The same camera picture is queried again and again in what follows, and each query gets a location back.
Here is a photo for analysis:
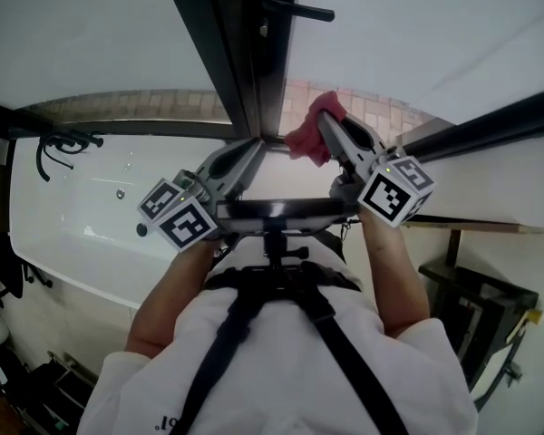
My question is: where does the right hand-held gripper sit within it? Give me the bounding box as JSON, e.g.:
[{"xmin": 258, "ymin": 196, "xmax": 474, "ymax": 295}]
[{"xmin": 315, "ymin": 110, "xmax": 437, "ymax": 230}]

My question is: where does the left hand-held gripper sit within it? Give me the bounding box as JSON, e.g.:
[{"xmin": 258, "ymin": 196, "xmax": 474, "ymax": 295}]
[{"xmin": 136, "ymin": 136, "xmax": 268, "ymax": 253}]

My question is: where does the pink cleaning cloth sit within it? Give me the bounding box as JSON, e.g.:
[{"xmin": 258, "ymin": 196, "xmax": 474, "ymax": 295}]
[{"xmin": 284, "ymin": 91, "xmax": 347, "ymax": 169}]

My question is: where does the black window handle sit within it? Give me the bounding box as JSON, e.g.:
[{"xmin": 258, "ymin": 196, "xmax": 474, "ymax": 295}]
[{"xmin": 261, "ymin": 0, "xmax": 336, "ymax": 24}]

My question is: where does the person's left forearm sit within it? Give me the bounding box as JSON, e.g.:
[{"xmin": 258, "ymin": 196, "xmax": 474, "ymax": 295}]
[{"xmin": 124, "ymin": 237, "xmax": 221, "ymax": 361}]

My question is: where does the person's right forearm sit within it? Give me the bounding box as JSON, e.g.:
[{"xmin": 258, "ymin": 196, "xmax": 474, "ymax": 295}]
[{"xmin": 357, "ymin": 208, "xmax": 432, "ymax": 338}]

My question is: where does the black chest-mounted phone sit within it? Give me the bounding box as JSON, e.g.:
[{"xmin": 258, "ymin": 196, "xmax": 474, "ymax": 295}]
[{"xmin": 215, "ymin": 197, "xmax": 362, "ymax": 236}]

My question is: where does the wooden shelf board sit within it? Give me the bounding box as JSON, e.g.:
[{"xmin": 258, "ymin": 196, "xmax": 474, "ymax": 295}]
[{"xmin": 402, "ymin": 214, "xmax": 544, "ymax": 266}]

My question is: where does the white bathtub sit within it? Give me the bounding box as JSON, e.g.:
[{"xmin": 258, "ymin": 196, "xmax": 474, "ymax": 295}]
[{"xmin": 8, "ymin": 133, "xmax": 267, "ymax": 310}]

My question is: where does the black bathtub faucet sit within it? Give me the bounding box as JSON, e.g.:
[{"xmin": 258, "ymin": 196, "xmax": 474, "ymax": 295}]
[{"xmin": 35, "ymin": 131, "xmax": 105, "ymax": 183}]

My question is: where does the black chest harness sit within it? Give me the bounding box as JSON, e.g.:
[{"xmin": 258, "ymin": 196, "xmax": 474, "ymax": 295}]
[{"xmin": 167, "ymin": 260, "xmax": 410, "ymax": 435}]

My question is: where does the black framed glass window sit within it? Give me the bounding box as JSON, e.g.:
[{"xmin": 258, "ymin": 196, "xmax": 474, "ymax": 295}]
[{"xmin": 0, "ymin": 0, "xmax": 264, "ymax": 140}]

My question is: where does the white shirt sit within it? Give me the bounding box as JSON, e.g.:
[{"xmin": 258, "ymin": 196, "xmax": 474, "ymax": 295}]
[{"xmin": 76, "ymin": 251, "xmax": 480, "ymax": 435}]

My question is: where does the black metal stand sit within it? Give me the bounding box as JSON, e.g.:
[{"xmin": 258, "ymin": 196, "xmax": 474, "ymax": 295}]
[{"xmin": 418, "ymin": 262, "xmax": 544, "ymax": 412}]

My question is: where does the black office chair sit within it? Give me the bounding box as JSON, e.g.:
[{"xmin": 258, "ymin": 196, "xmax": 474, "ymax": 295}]
[{"xmin": 0, "ymin": 231, "xmax": 54, "ymax": 311}]

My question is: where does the dark metal rack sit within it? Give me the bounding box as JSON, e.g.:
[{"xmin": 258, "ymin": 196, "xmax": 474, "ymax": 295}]
[{"xmin": 22, "ymin": 350, "xmax": 99, "ymax": 435}]

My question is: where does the black phone mount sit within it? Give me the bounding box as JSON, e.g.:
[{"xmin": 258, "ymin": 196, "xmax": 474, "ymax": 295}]
[{"xmin": 262, "ymin": 231, "xmax": 310, "ymax": 272}]

